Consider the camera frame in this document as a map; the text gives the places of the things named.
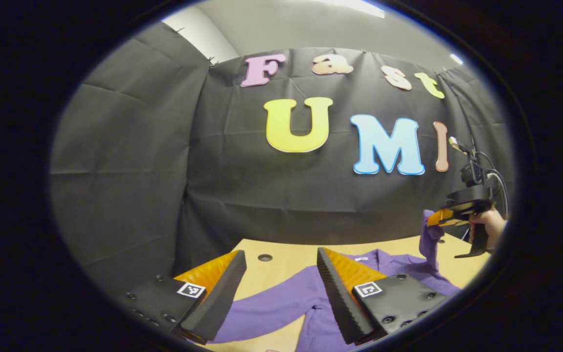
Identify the purple button shirt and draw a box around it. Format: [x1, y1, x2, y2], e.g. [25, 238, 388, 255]
[213, 209, 462, 352]

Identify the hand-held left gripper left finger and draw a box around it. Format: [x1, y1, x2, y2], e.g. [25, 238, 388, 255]
[115, 249, 248, 345]

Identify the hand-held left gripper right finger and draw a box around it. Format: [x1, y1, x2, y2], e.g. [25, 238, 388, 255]
[317, 247, 451, 347]

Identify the black backdrop cloth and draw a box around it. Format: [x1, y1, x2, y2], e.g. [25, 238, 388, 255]
[49, 22, 514, 294]

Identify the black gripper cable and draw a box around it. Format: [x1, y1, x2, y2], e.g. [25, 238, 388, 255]
[475, 151, 510, 220]

